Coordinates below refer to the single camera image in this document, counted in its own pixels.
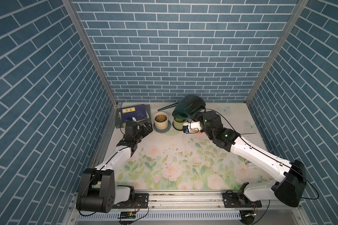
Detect dark green watering can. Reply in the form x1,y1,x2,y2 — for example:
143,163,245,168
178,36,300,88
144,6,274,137
158,94,206,120

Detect aluminium right corner post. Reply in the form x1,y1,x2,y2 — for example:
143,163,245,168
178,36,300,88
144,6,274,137
244,0,309,105

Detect blue grey pot saucer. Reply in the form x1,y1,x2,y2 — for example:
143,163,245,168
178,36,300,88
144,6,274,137
153,121,171,134

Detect pink green succulent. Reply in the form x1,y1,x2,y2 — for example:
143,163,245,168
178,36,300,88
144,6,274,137
155,114,167,123

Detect small green circuit board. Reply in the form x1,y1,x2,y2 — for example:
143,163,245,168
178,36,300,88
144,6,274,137
118,211,136,220

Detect aluminium corner post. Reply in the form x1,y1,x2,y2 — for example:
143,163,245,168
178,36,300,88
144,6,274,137
244,0,309,105
62,0,118,108

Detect dark green round saucer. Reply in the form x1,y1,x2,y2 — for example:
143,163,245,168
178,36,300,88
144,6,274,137
172,120,186,131

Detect dark blue Chinese book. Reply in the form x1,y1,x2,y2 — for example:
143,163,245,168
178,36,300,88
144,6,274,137
120,104,147,121

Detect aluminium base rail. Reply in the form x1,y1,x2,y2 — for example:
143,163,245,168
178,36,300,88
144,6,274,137
63,190,310,225

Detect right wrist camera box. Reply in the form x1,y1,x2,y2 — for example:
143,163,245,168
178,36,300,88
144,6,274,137
182,125,192,134

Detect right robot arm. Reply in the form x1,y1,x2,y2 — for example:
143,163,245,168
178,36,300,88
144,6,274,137
183,111,309,207

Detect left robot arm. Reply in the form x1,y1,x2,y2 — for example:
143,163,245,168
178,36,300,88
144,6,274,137
76,121,153,214

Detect light green plant pot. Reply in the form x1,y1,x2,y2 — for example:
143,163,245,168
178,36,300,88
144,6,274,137
173,118,187,131

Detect aluminium left corner post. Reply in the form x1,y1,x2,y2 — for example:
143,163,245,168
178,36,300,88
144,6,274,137
62,0,118,108

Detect cream ribbed plant pot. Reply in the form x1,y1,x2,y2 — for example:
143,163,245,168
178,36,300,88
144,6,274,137
154,112,169,130

